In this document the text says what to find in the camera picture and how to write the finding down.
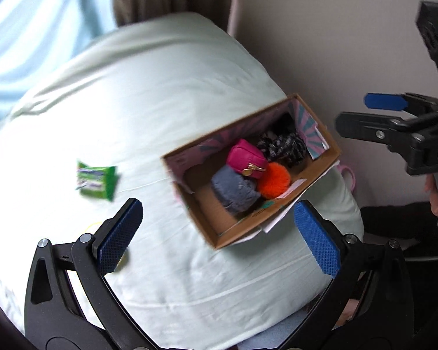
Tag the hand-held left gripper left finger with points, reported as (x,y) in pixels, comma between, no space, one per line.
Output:
(118,237)

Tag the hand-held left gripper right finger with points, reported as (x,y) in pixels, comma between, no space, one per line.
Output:
(317,240)

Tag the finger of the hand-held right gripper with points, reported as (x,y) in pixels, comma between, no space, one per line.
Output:
(364,125)
(383,101)

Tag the green tissue packet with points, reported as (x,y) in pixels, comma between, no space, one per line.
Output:
(95,180)

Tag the orange pompom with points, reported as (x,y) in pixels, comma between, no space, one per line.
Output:
(273,180)

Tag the patterned cardboard box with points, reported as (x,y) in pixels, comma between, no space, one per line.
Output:
(237,235)

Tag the grey fluffy pompom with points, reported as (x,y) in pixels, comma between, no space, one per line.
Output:
(235,189)

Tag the magenta zip pouch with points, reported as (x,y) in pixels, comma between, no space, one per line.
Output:
(244,156)

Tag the person's right hand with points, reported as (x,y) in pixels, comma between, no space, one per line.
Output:
(433,195)

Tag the pink plastic loop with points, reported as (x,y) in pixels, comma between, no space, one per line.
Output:
(352,178)

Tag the person's dark clothing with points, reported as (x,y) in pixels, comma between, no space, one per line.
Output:
(397,226)

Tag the light blue hanging cloth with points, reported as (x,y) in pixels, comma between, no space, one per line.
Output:
(40,25)

